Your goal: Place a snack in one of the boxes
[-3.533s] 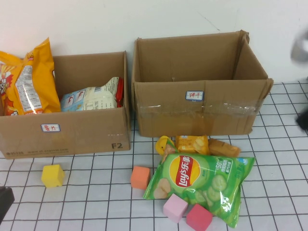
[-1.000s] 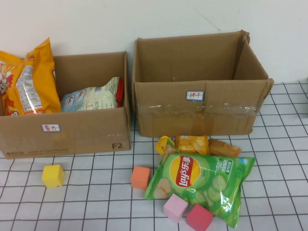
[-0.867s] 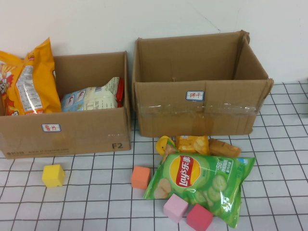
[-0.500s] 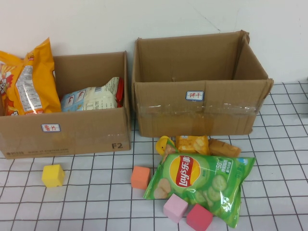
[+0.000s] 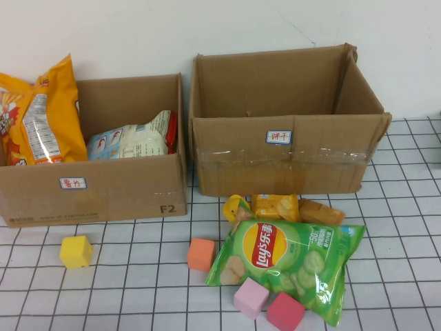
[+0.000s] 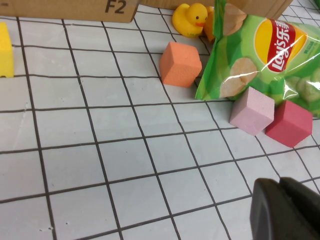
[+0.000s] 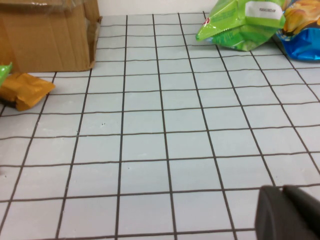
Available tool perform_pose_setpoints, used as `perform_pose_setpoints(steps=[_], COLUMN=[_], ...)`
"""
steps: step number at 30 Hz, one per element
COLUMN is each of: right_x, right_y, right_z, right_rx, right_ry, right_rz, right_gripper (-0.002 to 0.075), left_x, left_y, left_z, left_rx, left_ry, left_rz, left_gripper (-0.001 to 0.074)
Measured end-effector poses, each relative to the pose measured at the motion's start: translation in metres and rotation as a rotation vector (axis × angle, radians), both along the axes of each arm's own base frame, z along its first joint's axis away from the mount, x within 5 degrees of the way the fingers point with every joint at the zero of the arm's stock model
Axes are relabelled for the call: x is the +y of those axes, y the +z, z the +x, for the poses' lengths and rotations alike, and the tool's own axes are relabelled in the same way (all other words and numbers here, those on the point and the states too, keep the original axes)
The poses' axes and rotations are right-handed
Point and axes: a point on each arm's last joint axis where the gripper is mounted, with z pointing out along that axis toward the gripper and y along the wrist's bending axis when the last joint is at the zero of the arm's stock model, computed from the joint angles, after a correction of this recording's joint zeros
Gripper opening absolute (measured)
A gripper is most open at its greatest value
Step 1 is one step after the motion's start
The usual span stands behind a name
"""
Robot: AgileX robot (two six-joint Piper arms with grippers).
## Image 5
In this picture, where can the yellow foam cube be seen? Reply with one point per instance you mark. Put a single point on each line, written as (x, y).
(76, 252)

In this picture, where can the large orange chips bag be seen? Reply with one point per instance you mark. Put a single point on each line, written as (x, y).
(51, 120)

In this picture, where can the green Lay's chips bag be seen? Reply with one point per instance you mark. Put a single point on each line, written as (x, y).
(293, 255)

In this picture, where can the light pink foam cube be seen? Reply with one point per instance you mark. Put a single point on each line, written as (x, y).
(251, 298)

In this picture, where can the dark pink foam cube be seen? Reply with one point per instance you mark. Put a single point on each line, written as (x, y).
(286, 308)

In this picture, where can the white and blue snack bag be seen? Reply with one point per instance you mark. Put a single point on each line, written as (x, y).
(138, 143)

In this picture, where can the taped cardboard box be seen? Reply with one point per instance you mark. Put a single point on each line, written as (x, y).
(241, 165)

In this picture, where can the small yellow snack packet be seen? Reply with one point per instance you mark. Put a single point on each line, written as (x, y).
(275, 207)

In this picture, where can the white label with red writing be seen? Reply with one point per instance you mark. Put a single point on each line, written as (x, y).
(278, 137)
(73, 183)

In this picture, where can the orange foam cube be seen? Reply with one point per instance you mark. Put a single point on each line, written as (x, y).
(201, 254)

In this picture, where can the white black-grid tablecloth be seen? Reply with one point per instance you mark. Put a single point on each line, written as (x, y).
(396, 241)

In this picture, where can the cardboard box with F2 print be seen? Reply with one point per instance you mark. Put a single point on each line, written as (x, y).
(103, 200)

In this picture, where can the yellow round toy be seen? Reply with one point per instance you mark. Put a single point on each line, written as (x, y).
(230, 208)

